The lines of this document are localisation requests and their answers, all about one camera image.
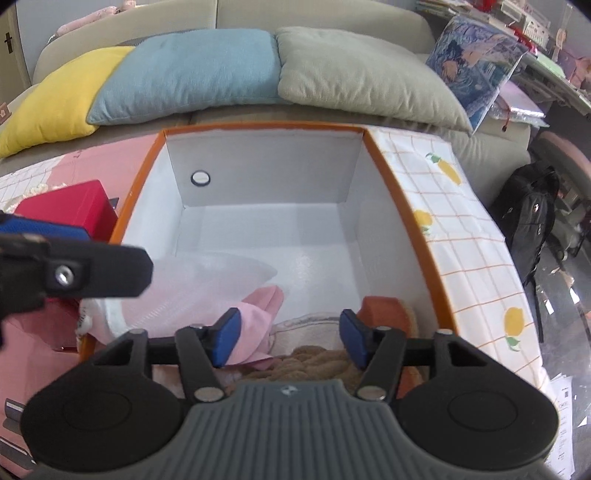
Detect orange cardboard box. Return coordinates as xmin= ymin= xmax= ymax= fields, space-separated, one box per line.
xmin=76 ymin=121 xmax=459 ymax=402

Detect yellow pillow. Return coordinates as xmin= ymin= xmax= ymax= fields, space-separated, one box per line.
xmin=0 ymin=46 xmax=137 ymax=160

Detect cream round fuzzy cloth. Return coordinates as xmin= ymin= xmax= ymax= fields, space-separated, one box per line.
xmin=269 ymin=313 xmax=348 ymax=357

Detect grey-green pillow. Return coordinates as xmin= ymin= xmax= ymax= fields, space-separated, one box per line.
xmin=276 ymin=26 xmax=472 ymax=136

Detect printed papers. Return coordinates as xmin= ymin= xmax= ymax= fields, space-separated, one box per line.
xmin=542 ymin=374 xmax=576 ymax=479

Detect pink bolster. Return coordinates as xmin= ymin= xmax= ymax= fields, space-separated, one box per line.
xmin=58 ymin=4 xmax=139 ymax=36

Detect cream door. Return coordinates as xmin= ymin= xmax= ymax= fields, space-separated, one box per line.
xmin=0 ymin=9 xmax=34 ymax=95

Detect pink cloth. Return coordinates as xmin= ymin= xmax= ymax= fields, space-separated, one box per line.
xmin=213 ymin=285 xmax=284 ymax=371

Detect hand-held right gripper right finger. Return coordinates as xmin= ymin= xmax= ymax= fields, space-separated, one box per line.
xmin=339 ymin=309 xmax=495 ymax=401

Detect pink table mat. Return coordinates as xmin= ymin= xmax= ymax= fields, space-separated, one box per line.
xmin=0 ymin=131 xmax=162 ymax=480

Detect black backpack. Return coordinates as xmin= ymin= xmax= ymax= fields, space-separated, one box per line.
xmin=489 ymin=161 xmax=562 ymax=343

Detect white plastic bag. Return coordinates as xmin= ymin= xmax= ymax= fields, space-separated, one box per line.
xmin=78 ymin=251 xmax=279 ymax=343

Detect light blue pillow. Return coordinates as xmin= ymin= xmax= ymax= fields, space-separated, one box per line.
xmin=87 ymin=30 xmax=283 ymax=126

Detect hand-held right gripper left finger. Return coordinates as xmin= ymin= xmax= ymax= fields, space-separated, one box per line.
xmin=90 ymin=308 xmax=243 ymax=402

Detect cluttered white desk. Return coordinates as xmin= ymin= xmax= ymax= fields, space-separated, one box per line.
xmin=416 ymin=0 xmax=591 ymax=117

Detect blue printed pillow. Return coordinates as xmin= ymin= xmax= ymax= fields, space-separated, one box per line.
xmin=425 ymin=14 xmax=529 ymax=131

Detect beige sofa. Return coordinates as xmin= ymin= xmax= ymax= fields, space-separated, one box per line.
xmin=32 ymin=0 xmax=533 ymax=197

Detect white fabric flower bundle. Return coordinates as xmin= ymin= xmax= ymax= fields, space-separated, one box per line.
xmin=9 ymin=182 xmax=54 ymax=204

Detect orange scalloped plush cushion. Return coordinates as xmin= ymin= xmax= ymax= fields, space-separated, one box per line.
xmin=359 ymin=295 xmax=423 ymax=400

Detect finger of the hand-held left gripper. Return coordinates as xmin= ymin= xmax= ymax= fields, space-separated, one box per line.
xmin=0 ymin=234 xmax=154 ymax=320
xmin=0 ymin=212 xmax=91 ymax=243

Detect pink plastic-wrapped packet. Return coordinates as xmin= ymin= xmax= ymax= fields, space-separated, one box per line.
xmin=489 ymin=80 xmax=551 ymax=133

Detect red lidded clear box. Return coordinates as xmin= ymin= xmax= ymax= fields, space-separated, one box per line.
xmin=14 ymin=180 xmax=122 ymax=245

